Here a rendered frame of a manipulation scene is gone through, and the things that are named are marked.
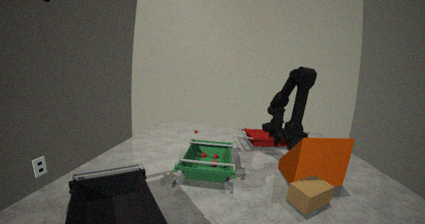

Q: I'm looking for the green plastic tray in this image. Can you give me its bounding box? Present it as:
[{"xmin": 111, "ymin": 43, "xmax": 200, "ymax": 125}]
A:
[{"xmin": 173, "ymin": 139, "xmax": 236, "ymax": 183}]

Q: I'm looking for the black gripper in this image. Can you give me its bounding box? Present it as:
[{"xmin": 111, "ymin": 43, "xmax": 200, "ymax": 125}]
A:
[{"xmin": 269, "ymin": 118, "xmax": 284, "ymax": 146}]

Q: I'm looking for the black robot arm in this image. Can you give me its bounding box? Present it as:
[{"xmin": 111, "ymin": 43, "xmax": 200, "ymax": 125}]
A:
[{"xmin": 262, "ymin": 66, "xmax": 317, "ymax": 151}]

